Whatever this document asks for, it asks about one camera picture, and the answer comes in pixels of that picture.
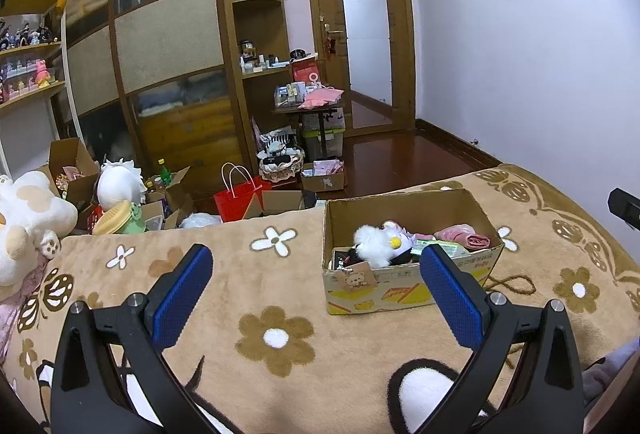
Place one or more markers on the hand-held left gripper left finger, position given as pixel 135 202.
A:
pixel 182 296

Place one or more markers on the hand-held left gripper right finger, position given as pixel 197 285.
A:
pixel 452 299

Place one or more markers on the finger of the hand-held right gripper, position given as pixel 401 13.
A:
pixel 626 210

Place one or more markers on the green packet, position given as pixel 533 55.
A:
pixel 452 248

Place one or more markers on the pink cloth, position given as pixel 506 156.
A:
pixel 460 235

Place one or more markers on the purple-haired plush doll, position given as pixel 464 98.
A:
pixel 406 238

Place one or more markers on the white fluffy duck plush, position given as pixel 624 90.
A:
pixel 372 244

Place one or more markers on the printed cardboard box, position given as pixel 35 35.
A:
pixel 400 209

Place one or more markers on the black plush toy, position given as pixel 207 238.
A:
pixel 345 256

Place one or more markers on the white fluffy item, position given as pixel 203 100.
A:
pixel 200 220

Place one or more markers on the paper hang tag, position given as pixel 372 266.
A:
pixel 356 279

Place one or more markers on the green frog toy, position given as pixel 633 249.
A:
pixel 117 221

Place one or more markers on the brown flower blanket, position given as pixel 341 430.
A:
pixel 280 274

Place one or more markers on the cardboard box with bottles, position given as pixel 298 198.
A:
pixel 177 194

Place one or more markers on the red paper bag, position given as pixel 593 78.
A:
pixel 240 201

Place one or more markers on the green bottle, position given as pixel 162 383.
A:
pixel 164 174

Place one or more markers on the white-haired plush head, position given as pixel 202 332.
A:
pixel 117 184

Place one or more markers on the grey cloth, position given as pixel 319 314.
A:
pixel 612 369

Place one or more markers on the basket with zebra plush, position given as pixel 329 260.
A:
pixel 280 161

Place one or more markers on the small cardboard box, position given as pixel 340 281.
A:
pixel 322 181

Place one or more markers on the white cow plush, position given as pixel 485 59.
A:
pixel 30 209

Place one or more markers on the open cardboard box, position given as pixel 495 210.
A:
pixel 67 153

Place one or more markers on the clear storage bin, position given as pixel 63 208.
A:
pixel 332 136

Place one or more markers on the small cluttered table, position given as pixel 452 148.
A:
pixel 320 108

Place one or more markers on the white curved pole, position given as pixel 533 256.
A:
pixel 70 78

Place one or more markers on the red box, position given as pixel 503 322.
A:
pixel 305 69

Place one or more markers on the wooden wardrobe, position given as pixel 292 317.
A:
pixel 165 38

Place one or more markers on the wooden door with glass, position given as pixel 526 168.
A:
pixel 400 38

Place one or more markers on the wooden corner shelf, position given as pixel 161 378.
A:
pixel 257 13

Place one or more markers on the wall shelf with figurines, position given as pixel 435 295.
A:
pixel 30 48

